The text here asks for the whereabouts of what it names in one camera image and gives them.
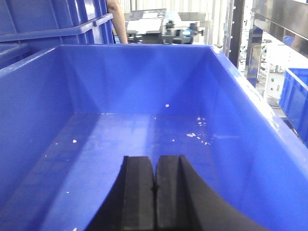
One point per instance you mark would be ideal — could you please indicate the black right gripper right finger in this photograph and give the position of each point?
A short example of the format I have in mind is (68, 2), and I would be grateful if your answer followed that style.
(184, 202)

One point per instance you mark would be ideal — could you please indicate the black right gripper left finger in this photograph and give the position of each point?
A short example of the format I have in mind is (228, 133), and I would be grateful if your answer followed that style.
(129, 206)

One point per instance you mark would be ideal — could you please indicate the person's bare forearm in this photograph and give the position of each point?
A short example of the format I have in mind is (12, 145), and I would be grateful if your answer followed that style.
(115, 8)

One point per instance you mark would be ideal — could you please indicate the grey metal shelf upright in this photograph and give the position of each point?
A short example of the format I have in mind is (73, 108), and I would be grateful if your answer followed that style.
(233, 30)

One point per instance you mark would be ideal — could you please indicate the blue plastic bin right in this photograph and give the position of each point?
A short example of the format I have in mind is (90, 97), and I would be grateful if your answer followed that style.
(70, 114)

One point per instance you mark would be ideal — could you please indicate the blue crate far right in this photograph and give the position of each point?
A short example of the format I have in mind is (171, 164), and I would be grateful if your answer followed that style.
(294, 100)

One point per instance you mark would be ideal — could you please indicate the grey machine in background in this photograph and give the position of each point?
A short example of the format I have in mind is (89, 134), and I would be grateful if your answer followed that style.
(159, 26)

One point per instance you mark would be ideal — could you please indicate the stacked blue crate upper left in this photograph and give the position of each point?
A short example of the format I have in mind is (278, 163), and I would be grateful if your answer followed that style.
(28, 26)

